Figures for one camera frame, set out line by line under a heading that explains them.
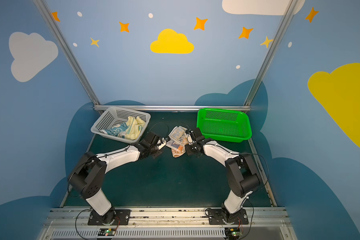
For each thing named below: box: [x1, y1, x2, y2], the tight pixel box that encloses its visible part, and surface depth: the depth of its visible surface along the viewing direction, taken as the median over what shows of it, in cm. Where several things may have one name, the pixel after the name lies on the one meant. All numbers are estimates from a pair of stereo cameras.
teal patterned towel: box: [100, 122, 128, 139], surface depth 106 cm
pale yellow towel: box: [125, 116, 146, 141], surface depth 109 cm
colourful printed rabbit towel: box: [166, 125, 189, 158], surface depth 103 cm
